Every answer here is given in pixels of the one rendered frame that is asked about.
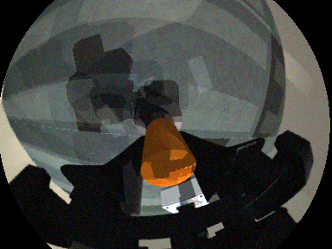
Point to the orange cylinder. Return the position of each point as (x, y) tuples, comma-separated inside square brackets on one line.
[(166, 159)]

